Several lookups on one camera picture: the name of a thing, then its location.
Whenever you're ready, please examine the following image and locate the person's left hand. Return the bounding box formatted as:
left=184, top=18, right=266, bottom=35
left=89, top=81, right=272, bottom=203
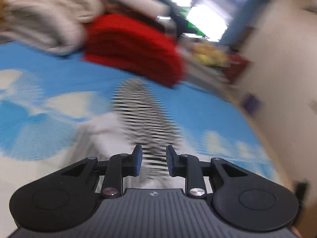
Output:
left=291, top=226, right=302, bottom=238

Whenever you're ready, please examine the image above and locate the dark red owl cushion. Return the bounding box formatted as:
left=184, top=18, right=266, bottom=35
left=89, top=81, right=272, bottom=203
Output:
left=222, top=53, right=250, bottom=84

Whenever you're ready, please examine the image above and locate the lower cream folded blanket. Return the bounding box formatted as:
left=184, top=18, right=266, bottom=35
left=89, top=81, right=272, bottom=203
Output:
left=1, top=0, right=104, bottom=56

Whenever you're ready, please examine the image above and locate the purple box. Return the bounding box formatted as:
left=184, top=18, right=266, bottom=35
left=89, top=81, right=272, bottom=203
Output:
left=242, top=93, right=261, bottom=115

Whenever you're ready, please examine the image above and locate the blue floral bed sheet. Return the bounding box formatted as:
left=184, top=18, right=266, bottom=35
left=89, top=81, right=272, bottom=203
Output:
left=0, top=40, right=283, bottom=231

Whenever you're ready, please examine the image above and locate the red folded blanket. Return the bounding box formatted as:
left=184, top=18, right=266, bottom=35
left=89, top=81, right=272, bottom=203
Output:
left=83, top=14, right=184, bottom=87

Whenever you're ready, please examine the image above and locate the yellow plush toy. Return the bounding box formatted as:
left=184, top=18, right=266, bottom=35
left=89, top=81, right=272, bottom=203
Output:
left=192, top=42, right=228, bottom=68

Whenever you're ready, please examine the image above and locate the striped black white hooded sweater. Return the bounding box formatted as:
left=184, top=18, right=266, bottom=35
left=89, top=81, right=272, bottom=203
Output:
left=68, top=79, right=185, bottom=189

